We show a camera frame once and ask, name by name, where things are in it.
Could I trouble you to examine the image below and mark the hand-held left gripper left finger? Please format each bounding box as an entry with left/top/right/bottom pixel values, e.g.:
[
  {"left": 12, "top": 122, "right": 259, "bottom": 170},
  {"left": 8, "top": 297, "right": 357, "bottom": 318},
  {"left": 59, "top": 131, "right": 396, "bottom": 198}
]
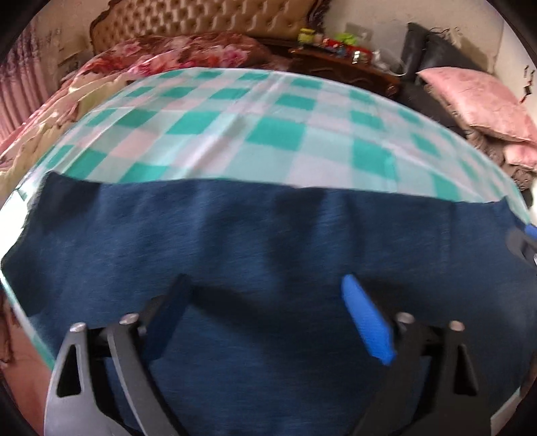
[{"left": 44, "top": 273, "right": 194, "bottom": 436}]

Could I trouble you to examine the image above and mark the tufted tan headboard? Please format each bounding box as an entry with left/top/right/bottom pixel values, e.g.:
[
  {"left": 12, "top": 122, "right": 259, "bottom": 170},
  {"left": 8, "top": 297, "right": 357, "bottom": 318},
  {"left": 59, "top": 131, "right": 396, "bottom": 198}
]
[{"left": 90, "top": 0, "right": 332, "bottom": 55}]

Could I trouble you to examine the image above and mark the white wardrobe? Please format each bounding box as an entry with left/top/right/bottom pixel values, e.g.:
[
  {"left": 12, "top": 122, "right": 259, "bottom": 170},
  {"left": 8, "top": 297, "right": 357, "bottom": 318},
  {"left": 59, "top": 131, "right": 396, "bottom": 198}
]
[{"left": 489, "top": 19, "right": 537, "bottom": 112}]

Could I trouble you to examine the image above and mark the pink curtain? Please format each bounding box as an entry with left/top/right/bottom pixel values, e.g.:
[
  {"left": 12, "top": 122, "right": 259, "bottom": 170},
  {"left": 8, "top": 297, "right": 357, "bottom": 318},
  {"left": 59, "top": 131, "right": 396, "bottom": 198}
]
[{"left": 0, "top": 25, "right": 55, "bottom": 143}]

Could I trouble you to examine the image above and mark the small pink pillow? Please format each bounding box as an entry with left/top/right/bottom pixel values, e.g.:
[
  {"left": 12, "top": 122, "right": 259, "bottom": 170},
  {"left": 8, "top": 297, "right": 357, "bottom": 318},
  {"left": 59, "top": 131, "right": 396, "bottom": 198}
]
[{"left": 501, "top": 142, "right": 537, "bottom": 170}]

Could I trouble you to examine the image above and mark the white wall socket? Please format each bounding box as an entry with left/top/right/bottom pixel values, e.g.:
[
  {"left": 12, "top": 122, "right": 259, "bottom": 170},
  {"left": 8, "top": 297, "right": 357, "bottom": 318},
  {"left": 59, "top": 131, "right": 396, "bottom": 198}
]
[{"left": 346, "top": 23, "right": 374, "bottom": 40}]

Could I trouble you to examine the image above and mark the black leather chair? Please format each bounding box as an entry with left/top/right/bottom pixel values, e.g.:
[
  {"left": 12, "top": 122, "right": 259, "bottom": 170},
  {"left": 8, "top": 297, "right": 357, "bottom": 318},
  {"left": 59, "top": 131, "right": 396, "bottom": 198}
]
[{"left": 396, "top": 22, "right": 496, "bottom": 139}]

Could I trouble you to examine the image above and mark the green white checkered bed sheet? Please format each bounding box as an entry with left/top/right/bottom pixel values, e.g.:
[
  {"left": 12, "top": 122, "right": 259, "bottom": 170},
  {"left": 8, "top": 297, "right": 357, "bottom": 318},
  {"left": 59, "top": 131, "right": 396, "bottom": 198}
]
[{"left": 0, "top": 67, "right": 533, "bottom": 370}]

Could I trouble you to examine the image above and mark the beige floral quilt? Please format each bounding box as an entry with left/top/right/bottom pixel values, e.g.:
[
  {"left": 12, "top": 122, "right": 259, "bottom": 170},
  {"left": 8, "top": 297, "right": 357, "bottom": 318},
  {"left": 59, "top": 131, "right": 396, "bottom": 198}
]
[{"left": 0, "top": 69, "right": 131, "bottom": 202}]

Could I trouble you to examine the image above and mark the red tassel ornament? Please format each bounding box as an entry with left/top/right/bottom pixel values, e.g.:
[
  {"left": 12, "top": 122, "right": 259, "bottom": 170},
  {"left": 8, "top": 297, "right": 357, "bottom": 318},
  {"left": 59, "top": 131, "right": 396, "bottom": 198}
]
[{"left": 518, "top": 65, "right": 537, "bottom": 103}]

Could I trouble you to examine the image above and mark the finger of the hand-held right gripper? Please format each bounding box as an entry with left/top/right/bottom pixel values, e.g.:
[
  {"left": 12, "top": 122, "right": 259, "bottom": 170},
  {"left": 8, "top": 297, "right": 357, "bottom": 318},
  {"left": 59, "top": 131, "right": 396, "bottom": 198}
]
[{"left": 505, "top": 224, "right": 537, "bottom": 269}]

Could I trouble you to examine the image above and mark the dark blue towel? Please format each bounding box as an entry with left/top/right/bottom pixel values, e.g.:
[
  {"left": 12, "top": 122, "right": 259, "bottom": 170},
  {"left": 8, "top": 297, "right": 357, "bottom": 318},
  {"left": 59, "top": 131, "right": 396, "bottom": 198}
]
[{"left": 0, "top": 172, "right": 537, "bottom": 436}]

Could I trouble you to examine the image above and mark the dark wooden nightstand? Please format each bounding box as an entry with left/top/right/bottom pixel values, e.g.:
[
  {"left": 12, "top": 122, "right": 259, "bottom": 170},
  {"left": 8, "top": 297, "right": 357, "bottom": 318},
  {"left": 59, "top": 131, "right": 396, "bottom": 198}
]
[{"left": 289, "top": 45, "right": 403, "bottom": 99}]

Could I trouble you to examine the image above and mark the grey brown folded blanket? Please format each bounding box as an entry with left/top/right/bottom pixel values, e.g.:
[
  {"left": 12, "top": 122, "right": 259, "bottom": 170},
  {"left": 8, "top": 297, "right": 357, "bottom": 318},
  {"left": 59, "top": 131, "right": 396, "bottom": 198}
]
[{"left": 463, "top": 126, "right": 537, "bottom": 191}]

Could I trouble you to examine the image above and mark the red floral blanket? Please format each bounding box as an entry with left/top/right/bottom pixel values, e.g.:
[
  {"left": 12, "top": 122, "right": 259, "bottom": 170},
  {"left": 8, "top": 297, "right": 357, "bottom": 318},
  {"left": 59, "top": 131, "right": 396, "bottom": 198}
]
[{"left": 63, "top": 34, "right": 290, "bottom": 87}]

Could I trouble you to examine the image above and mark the large pink pillow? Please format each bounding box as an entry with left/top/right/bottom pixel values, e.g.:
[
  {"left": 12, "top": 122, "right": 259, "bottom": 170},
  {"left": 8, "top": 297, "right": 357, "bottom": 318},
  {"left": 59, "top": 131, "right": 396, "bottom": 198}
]
[{"left": 415, "top": 67, "right": 535, "bottom": 143}]

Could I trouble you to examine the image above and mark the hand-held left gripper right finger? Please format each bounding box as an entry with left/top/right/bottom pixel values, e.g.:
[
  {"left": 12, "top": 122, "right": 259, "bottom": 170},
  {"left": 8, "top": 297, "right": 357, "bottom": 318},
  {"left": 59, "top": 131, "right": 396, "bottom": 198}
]
[{"left": 341, "top": 274, "right": 502, "bottom": 436}]

